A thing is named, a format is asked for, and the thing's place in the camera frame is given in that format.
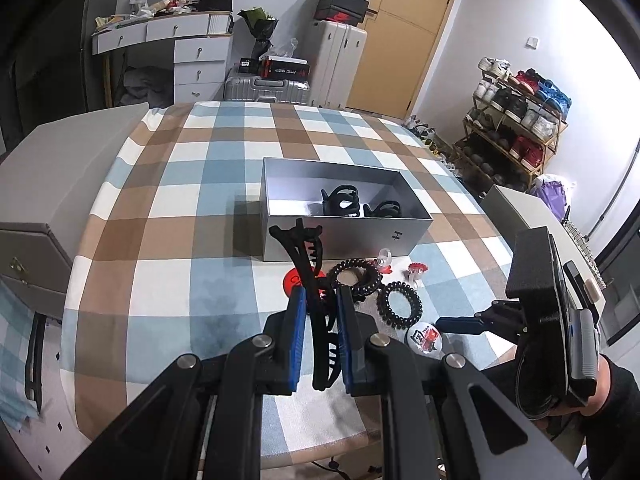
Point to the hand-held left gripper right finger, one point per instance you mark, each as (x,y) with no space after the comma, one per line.
(345,340)

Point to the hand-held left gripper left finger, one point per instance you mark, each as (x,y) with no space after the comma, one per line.
(295,340)

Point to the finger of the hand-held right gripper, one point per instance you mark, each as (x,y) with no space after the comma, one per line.
(457,325)

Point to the round white badge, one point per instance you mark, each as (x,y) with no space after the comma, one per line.
(422,341)

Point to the red round disc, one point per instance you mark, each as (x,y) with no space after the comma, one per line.
(292,280)

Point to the red small hair clip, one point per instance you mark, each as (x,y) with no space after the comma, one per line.
(416,271)

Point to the long black hair clip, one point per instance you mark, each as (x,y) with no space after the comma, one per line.
(304,270)

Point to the clear small hair clip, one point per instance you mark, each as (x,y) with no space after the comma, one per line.
(384,259)

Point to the silver rectangular box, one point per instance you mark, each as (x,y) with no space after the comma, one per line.
(340,240)

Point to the person's right forearm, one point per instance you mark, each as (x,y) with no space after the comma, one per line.
(620,410)

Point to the small grey box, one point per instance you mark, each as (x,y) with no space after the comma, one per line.
(520,210)

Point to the purple bag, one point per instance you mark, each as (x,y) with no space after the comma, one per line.
(550,197)

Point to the black claw hair clip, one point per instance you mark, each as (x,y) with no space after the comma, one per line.
(340,199)
(382,208)

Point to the wooden shoe rack with shoes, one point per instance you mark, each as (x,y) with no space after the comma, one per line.
(515,120)

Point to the row of shoes on floor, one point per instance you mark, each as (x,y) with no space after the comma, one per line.
(425,135)

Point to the silver suitcase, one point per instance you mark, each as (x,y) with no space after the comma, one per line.
(265,91)

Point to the long black and red box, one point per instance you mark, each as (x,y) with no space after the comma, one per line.
(285,67)

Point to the wooden door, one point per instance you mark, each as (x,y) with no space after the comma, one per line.
(405,35)

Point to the small black box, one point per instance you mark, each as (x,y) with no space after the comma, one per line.
(249,66)

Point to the white suitcase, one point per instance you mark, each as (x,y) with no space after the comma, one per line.
(335,60)

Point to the blue checked cloth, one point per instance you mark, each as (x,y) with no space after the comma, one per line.
(12,360)

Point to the clear plastic bag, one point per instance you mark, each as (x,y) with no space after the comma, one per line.
(286,49)

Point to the grey clothes pile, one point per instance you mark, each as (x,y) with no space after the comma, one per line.
(145,87)

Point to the white desk with drawers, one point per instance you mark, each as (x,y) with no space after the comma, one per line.
(200,55)

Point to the black wrapped bouquet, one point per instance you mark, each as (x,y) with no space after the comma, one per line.
(260,27)

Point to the black and red shoe box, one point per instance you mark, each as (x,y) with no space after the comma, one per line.
(340,15)

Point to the white light switch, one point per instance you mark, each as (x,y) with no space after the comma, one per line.
(533,42)

